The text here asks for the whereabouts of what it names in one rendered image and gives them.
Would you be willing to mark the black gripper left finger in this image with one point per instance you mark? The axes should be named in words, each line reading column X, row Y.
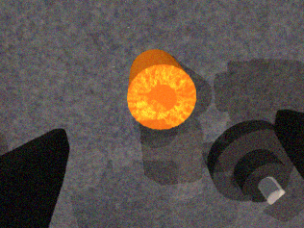
column 31, row 178

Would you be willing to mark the orange knob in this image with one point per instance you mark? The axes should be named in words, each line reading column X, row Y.
column 161, row 94

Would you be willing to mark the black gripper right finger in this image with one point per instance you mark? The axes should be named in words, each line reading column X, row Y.
column 289, row 128

